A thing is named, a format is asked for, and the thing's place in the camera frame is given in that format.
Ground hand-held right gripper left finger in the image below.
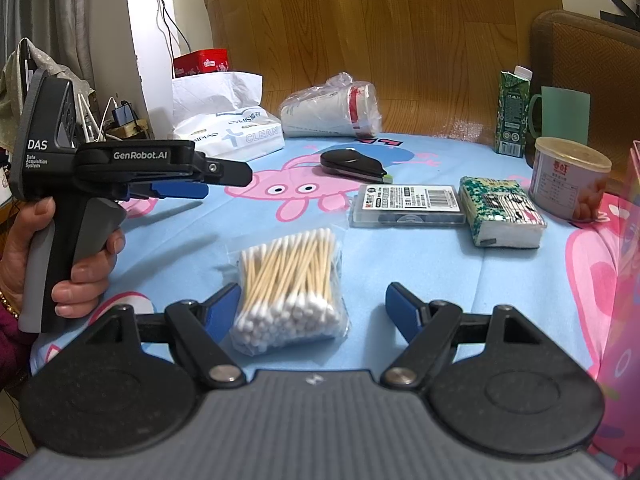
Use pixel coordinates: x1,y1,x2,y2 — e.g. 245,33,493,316
99,282,247,390

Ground blue printed tablecloth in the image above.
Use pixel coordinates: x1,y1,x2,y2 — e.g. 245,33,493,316
30,132,631,376

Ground grey fabric bag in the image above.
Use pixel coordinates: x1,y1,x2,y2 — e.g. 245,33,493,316
0,37,96,153

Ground clear case with barcode label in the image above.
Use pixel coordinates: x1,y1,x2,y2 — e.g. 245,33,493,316
350,183,467,229

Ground brown chair back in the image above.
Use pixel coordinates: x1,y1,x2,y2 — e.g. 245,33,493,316
530,9,640,151

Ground grey curtain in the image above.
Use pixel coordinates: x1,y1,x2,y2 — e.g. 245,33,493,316
0,0,108,106

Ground white charging cables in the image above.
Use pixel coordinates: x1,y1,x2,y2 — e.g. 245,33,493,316
75,92,108,143

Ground bagged stack of paper cups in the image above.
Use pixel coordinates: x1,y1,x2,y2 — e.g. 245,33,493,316
279,72,383,138

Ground pink biscuit tin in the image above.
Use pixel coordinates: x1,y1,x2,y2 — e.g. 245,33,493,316
597,140,640,480

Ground person's left hand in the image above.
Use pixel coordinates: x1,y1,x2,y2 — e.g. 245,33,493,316
0,197,126,318

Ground large white tissue pack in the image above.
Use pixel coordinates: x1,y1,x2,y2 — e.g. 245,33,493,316
172,107,286,161

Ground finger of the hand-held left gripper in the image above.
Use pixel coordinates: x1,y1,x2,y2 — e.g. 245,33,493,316
192,151,253,188
127,177,210,201

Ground wooden board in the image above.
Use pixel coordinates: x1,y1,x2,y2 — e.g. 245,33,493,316
200,0,566,146

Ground gold metal box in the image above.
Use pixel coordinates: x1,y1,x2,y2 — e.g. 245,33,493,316
107,119,151,141

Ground red tin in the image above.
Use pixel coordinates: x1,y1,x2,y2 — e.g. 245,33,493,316
173,49,230,78

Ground bag of cotton swabs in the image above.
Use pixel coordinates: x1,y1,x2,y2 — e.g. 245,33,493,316
227,227,351,356

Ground thin dark cable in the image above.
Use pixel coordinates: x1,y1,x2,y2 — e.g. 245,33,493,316
142,0,193,66

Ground round can with lid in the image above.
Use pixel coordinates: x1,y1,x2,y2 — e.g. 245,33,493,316
529,136,613,223

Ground black charger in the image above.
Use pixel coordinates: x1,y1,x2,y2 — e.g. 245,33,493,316
111,101,137,128

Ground green drink carton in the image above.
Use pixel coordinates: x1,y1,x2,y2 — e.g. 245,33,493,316
495,65,535,157

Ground black plastic gadget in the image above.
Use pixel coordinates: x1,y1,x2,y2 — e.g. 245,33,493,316
320,147,393,184

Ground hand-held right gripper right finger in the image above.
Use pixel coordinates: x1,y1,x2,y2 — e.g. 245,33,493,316
380,282,540,390

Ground green floral tissue packet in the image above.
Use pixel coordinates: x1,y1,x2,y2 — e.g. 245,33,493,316
459,176,547,250

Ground black tape cross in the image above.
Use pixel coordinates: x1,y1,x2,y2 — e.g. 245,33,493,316
600,0,640,23

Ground green mug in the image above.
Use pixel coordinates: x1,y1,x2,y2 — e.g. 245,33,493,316
527,86,592,143

